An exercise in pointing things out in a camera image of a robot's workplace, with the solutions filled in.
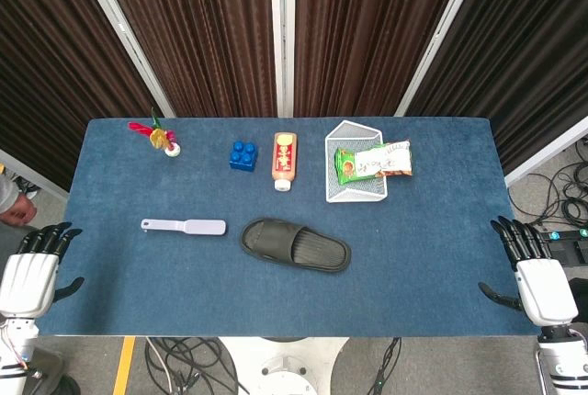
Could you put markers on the white screen frame post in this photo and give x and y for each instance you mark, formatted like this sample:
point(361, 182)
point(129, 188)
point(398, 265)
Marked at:
point(282, 32)
point(124, 32)
point(441, 32)

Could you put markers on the colourful feather shuttlecock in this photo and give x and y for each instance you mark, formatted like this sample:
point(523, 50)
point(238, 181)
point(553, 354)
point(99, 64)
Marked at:
point(160, 138)

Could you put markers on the bystander hand grey sleeve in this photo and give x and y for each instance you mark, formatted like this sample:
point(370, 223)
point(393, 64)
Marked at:
point(14, 213)

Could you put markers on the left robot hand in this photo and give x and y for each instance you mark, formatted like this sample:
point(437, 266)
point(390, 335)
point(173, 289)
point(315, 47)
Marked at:
point(27, 285)

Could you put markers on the white snack packet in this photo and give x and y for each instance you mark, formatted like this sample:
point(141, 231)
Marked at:
point(383, 161)

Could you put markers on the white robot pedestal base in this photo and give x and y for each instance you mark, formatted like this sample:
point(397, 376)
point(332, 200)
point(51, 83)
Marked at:
point(285, 363)

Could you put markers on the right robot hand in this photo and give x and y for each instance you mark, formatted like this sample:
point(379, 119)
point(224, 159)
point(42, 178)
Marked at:
point(546, 289)

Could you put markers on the black rubber slipper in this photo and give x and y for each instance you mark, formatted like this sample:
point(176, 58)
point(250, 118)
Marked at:
point(317, 250)

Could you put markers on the brown pleated curtain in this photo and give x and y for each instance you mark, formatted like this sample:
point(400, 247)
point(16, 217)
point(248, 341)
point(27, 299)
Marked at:
point(197, 32)
point(528, 46)
point(367, 32)
point(46, 69)

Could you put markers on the black foot pedal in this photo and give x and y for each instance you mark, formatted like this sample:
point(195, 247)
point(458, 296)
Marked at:
point(572, 255)

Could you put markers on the blue toy building block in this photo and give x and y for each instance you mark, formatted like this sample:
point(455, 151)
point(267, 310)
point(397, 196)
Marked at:
point(243, 156)

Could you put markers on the green snack packet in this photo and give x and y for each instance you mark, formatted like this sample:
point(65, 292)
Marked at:
point(345, 167)

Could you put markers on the blue table cloth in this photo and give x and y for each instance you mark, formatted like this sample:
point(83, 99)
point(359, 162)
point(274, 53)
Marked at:
point(184, 285)

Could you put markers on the yellow floor tape strip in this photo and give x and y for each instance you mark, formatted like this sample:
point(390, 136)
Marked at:
point(124, 365)

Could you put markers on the white screen frame rail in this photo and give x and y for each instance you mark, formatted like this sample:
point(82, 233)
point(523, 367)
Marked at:
point(32, 172)
point(546, 154)

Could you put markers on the orange sauce squeeze bottle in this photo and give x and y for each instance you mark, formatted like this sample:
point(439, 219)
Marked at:
point(285, 158)

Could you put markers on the orange brown snack packet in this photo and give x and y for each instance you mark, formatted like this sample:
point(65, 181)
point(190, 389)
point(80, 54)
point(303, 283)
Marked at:
point(397, 173)

